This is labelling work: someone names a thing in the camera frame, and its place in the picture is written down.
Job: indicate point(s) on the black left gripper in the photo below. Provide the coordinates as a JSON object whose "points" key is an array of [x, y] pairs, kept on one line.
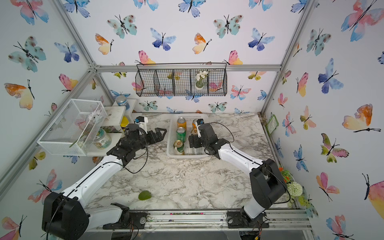
{"points": [[151, 133]]}

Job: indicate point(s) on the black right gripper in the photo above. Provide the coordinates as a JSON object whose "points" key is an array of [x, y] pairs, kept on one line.
{"points": [[193, 139]]}

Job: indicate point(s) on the green white beer can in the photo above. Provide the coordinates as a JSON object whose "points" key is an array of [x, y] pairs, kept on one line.
{"points": [[194, 132]]}

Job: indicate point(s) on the green soda can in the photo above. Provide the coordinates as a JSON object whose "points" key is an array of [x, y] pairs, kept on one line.
{"points": [[181, 134]]}

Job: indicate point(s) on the green gold-top beer can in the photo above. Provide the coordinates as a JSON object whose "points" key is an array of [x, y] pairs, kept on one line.
{"points": [[179, 147]]}

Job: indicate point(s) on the orange soda can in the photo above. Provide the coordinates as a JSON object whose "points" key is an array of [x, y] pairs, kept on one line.
{"points": [[182, 123]]}

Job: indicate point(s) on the orange Fanta can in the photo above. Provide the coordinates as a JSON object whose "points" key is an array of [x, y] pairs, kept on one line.
{"points": [[194, 123]]}

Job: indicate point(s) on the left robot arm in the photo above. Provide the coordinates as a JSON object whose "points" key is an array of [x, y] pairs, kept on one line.
{"points": [[64, 214]]}

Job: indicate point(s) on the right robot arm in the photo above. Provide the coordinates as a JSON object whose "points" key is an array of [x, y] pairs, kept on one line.
{"points": [[267, 183]]}

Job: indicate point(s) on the white plastic basket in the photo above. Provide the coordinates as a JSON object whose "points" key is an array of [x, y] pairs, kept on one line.
{"points": [[189, 153]]}

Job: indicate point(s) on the white stepped shelf unit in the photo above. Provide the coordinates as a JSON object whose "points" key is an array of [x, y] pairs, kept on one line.
{"points": [[112, 123]]}

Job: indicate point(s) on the blue tin can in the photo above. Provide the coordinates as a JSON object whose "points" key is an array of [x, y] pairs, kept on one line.
{"points": [[122, 101]]}

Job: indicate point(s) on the cream bubble plant pot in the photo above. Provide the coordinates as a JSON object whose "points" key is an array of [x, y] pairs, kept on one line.
{"points": [[102, 139]]}

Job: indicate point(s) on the white flower vase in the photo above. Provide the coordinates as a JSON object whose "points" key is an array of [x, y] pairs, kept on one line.
{"points": [[201, 79]]}

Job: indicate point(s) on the green lime fruit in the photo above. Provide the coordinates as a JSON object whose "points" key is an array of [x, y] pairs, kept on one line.
{"points": [[144, 195]]}

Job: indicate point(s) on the green framed card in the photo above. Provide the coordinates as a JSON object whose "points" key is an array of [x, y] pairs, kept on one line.
{"points": [[272, 124]]}

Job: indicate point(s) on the potted flower plant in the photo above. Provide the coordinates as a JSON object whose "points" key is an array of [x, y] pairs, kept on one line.
{"points": [[294, 189]]}

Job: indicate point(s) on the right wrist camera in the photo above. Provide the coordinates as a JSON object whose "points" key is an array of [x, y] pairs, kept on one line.
{"points": [[199, 122]]}

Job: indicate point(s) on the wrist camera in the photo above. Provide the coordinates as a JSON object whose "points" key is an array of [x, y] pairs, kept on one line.
{"points": [[199, 122], [142, 122]]}

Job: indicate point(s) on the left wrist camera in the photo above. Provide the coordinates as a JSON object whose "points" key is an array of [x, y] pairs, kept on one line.
{"points": [[142, 122]]}

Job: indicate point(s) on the black wire wall basket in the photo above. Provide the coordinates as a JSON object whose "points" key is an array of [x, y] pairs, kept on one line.
{"points": [[178, 80]]}

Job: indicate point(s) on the white mesh wall basket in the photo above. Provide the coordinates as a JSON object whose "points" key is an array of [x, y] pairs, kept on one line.
{"points": [[74, 129]]}

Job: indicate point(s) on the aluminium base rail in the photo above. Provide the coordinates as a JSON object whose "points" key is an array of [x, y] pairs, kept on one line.
{"points": [[196, 220]]}

